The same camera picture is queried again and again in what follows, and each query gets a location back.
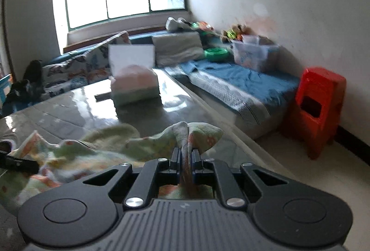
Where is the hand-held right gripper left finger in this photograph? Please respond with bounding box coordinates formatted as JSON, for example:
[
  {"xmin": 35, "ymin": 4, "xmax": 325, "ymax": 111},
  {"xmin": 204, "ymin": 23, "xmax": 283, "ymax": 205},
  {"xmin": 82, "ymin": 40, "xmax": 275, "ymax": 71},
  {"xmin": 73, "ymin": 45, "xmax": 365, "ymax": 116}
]
[{"xmin": 58, "ymin": 148, "xmax": 181, "ymax": 207}]

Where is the white pillow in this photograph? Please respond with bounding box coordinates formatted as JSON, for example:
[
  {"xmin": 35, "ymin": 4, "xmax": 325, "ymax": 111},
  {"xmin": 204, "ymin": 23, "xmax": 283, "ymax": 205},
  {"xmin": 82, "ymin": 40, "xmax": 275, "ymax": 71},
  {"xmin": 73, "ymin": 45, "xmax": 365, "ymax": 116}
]
[{"xmin": 152, "ymin": 31, "xmax": 206, "ymax": 68}]

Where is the blue sofa sheet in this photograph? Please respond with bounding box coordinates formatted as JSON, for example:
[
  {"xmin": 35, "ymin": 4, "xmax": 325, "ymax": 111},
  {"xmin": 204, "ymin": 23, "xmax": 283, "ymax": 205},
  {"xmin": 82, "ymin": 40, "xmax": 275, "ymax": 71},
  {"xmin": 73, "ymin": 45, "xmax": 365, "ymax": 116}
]
[{"xmin": 170, "ymin": 59, "xmax": 301, "ymax": 140}]

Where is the teal sofa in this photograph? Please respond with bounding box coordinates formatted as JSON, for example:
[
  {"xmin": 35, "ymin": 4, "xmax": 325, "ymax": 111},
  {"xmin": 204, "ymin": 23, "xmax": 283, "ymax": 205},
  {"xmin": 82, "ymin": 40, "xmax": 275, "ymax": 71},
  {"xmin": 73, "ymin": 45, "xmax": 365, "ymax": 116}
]
[{"xmin": 40, "ymin": 30, "xmax": 301, "ymax": 140}]

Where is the brown teddy bear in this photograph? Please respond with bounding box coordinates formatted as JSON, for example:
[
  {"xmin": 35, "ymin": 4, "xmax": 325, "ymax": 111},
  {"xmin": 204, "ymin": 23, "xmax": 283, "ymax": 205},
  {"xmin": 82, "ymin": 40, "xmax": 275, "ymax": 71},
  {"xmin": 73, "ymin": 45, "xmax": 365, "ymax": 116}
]
[{"xmin": 221, "ymin": 24, "xmax": 250, "ymax": 43}]

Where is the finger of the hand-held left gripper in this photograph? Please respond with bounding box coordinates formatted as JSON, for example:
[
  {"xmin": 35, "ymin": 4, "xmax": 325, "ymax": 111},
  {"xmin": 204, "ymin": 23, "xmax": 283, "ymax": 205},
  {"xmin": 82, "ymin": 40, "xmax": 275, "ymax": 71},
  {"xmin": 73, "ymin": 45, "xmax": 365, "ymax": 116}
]
[{"xmin": 0, "ymin": 151, "xmax": 39, "ymax": 175}]

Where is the red plastic stool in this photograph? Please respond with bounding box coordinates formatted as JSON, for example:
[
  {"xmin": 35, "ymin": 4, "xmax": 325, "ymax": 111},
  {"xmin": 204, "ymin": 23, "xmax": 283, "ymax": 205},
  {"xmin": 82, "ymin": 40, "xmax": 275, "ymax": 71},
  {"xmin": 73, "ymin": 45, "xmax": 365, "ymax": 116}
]
[{"xmin": 280, "ymin": 67, "xmax": 347, "ymax": 159}]

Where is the green plastic basin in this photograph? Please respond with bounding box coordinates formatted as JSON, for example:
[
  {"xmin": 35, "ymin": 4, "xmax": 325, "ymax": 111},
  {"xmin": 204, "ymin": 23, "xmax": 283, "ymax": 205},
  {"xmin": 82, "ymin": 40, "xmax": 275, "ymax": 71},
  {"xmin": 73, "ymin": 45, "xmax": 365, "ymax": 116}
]
[{"xmin": 204, "ymin": 47, "xmax": 229, "ymax": 63}]

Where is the printed children's jacket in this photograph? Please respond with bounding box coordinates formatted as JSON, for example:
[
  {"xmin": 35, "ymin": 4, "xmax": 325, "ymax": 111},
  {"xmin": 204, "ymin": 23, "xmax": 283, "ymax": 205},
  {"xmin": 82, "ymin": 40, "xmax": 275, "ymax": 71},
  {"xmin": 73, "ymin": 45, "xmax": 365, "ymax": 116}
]
[{"xmin": 0, "ymin": 121, "xmax": 224, "ymax": 215}]

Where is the open tissue pack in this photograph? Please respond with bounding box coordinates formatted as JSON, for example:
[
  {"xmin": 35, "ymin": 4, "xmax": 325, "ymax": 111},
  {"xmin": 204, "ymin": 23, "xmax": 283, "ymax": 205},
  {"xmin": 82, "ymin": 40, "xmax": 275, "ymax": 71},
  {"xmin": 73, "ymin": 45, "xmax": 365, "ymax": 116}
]
[{"xmin": 108, "ymin": 44, "xmax": 161, "ymax": 107}]

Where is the black remote control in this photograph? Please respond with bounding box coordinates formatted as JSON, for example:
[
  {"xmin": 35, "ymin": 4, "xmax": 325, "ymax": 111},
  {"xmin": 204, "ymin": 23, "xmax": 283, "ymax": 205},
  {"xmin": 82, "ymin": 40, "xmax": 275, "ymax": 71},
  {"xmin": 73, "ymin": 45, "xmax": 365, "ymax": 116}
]
[{"xmin": 95, "ymin": 91, "xmax": 113, "ymax": 102}]

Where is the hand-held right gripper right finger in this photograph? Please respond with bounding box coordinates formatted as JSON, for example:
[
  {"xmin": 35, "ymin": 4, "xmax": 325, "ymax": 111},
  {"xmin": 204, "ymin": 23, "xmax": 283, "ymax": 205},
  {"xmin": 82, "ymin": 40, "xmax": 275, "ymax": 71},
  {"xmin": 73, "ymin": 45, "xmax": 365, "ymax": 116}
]
[{"xmin": 192, "ymin": 149, "xmax": 313, "ymax": 207}]

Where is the butterfly print pillow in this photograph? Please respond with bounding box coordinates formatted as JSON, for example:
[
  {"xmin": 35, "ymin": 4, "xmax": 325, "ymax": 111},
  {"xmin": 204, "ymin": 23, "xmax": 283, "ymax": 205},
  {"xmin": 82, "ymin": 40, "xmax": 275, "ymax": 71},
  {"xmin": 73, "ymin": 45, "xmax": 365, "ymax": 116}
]
[{"xmin": 95, "ymin": 31, "xmax": 132, "ymax": 47}]

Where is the butterfly print blanket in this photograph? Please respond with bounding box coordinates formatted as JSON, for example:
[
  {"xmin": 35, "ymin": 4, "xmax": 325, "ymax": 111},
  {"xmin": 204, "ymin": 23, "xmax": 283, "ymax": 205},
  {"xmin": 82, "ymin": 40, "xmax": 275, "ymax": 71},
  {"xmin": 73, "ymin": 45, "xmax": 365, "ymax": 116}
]
[{"xmin": 40, "ymin": 46, "xmax": 113, "ymax": 95}]

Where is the clear storage box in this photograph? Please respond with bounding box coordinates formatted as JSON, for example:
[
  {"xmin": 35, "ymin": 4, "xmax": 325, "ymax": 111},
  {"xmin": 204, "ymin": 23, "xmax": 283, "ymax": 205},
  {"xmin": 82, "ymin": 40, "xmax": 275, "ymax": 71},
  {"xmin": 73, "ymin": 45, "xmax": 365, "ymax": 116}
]
[{"xmin": 231, "ymin": 35, "xmax": 280, "ymax": 72}]

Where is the colourful plush toy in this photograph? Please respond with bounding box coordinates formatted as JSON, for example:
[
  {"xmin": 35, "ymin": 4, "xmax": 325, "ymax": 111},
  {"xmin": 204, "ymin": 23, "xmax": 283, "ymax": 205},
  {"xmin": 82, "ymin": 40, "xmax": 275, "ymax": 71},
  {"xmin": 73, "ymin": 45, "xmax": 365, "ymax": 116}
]
[{"xmin": 191, "ymin": 21, "xmax": 216, "ymax": 34}]

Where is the black bag on sofa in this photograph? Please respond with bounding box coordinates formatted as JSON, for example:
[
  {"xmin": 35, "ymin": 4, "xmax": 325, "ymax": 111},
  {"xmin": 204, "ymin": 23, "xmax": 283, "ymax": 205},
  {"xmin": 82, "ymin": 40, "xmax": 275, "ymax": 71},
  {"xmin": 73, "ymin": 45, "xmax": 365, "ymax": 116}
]
[{"xmin": 6, "ymin": 59, "xmax": 45, "ymax": 104}]

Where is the dark wooden door frame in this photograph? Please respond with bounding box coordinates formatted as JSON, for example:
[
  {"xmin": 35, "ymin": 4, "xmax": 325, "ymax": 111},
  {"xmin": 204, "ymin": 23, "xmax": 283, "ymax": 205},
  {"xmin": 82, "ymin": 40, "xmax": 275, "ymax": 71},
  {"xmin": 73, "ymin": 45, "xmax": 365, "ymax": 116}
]
[{"xmin": 0, "ymin": 0, "xmax": 15, "ymax": 78}]

